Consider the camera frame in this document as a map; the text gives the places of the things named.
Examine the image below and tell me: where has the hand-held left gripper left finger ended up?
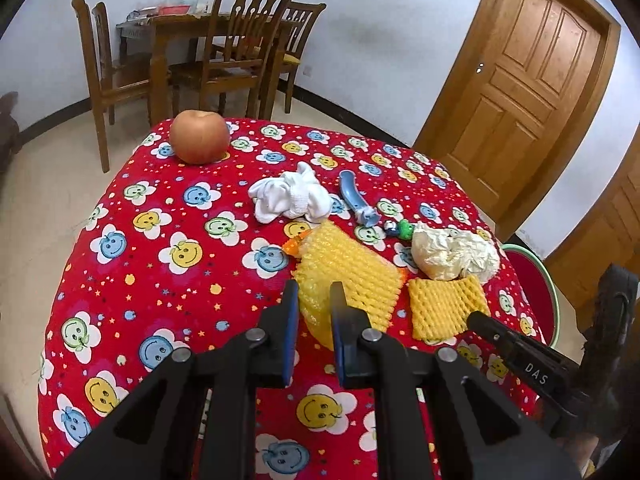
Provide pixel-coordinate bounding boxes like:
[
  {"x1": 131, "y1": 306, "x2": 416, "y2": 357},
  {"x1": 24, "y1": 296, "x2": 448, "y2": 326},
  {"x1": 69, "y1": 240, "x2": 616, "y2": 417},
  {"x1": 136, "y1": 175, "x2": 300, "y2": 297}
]
[{"x1": 55, "y1": 279, "x2": 302, "y2": 480}]

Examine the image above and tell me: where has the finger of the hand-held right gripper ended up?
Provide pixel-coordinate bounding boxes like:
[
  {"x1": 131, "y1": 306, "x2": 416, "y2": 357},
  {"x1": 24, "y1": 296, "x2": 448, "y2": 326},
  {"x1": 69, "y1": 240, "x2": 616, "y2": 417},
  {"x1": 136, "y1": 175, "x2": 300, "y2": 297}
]
[{"x1": 468, "y1": 310, "x2": 589, "y2": 419}]

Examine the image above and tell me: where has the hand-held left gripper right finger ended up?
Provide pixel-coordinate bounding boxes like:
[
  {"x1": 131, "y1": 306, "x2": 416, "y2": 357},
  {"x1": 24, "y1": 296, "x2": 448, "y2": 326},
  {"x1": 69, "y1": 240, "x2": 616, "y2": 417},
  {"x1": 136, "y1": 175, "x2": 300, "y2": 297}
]
[{"x1": 329, "y1": 281, "x2": 583, "y2": 480}]

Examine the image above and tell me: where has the red bin with green rim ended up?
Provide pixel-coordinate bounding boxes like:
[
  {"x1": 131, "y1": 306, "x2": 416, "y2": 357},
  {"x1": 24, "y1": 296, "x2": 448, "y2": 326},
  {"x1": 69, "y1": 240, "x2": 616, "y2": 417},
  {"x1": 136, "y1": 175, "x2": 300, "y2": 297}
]
[{"x1": 499, "y1": 243, "x2": 559, "y2": 347}]

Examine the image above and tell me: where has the large yellow foam net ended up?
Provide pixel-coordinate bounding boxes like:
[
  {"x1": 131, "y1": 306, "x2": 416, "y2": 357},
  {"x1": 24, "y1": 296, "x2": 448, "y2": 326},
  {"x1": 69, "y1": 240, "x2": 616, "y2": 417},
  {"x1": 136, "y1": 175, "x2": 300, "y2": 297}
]
[{"x1": 282, "y1": 219, "x2": 409, "y2": 352}]

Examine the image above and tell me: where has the small yellow foam net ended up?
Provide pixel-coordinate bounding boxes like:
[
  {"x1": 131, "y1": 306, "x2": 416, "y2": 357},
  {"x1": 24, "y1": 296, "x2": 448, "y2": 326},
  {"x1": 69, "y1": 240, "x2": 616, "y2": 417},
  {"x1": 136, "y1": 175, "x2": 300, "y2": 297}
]
[{"x1": 407, "y1": 274, "x2": 491, "y2": 342}]

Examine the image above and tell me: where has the small green toy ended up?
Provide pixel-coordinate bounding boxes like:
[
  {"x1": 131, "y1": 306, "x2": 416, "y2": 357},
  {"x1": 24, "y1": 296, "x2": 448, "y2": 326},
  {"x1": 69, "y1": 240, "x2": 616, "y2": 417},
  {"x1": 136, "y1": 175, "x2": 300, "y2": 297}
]
[{"x1": 382, "y1": 218, "x2": 416, "y2": 241}]

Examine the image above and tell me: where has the white sock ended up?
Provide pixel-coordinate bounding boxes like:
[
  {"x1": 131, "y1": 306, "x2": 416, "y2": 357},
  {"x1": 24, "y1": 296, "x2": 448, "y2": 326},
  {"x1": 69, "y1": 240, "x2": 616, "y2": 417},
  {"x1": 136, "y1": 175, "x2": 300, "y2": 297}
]
[{"x1": 248, "y1": 161, "x2": 332, "y2": 225}]

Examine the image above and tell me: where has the red flower-print tablecloth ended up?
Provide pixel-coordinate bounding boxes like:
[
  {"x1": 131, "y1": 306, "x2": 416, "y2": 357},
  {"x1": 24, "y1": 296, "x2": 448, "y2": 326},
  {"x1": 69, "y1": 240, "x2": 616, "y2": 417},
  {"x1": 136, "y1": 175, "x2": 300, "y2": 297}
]
[{"x1": 37, "y1": 117, "x2": 551, "y2": 480}]

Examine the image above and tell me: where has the wooden panel door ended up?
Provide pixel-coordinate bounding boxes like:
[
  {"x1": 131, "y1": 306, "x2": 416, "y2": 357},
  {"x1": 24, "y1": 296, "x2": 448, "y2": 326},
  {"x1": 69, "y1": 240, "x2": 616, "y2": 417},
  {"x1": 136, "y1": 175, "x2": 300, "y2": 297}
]
[
  {"x1": 412, "y1": 0, "x2": 622, "y2": 242},
  {"x1": 542, "y1": 125, "x2": 640, "y2": 312}
]

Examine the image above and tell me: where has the red apple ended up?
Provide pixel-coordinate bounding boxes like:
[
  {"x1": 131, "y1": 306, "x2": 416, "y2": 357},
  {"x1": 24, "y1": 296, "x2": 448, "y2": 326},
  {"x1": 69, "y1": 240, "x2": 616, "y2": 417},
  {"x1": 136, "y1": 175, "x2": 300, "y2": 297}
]
[{"x1": 168, "y1": 108, "x2": 231, "y2": 165}]

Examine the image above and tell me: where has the wooden dining chair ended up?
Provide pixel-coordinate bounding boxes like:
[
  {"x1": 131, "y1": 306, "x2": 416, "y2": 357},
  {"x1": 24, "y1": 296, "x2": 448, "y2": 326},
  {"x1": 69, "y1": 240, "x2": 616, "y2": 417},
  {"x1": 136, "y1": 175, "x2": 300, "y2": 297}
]
[
  {"x1": 71, "y1": 0, "x2": 152, "y2": 174},
  {"x1": 260, "y1": 2, "x2": 327, "y2": 114},
  {"x1": 169, "y1": 0, "x2": 301, "y2": 122}
]

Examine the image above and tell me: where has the wooden dining table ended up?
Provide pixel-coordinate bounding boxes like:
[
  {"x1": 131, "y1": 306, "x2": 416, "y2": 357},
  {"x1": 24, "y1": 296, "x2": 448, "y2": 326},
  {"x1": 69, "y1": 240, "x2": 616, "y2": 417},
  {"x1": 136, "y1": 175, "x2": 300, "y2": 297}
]
[{"x1": 147, "y1": 10, "x2": 282, "y2": 127}]

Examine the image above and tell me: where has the grey side table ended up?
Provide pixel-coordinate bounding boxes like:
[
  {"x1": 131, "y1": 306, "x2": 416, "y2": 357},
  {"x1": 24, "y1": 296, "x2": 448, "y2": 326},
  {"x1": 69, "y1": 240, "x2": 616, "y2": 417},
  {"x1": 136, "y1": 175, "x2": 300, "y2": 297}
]
[{"x1": 115, "y1": 22, "x2": 154, "y2": 57}]

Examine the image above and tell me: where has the blue plastic handle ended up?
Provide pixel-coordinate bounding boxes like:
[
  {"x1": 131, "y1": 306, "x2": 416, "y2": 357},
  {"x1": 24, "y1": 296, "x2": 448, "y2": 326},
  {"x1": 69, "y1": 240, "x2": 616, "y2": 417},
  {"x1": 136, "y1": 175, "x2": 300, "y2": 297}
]
[{"x1": 338, "y1": 169, "x2": 380, "y2": 228}]

